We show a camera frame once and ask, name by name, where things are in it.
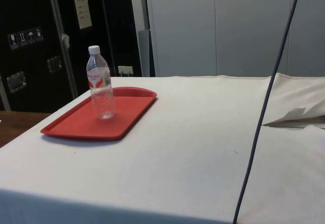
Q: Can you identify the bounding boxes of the red tray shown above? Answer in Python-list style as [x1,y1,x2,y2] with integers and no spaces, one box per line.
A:
[40,86,158,142]

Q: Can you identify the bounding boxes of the clear plastic bottle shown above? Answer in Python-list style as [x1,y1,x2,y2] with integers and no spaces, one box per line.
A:
[86,45,116,120]

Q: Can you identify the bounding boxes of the pale grey locker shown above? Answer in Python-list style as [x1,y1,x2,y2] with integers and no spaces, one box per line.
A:
[129,0,325,78]

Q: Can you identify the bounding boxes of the black cable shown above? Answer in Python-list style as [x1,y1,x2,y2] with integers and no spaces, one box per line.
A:
[232,0,303,224]

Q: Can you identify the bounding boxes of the black cabinet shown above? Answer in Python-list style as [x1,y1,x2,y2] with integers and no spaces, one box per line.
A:
[0,0,143,113]

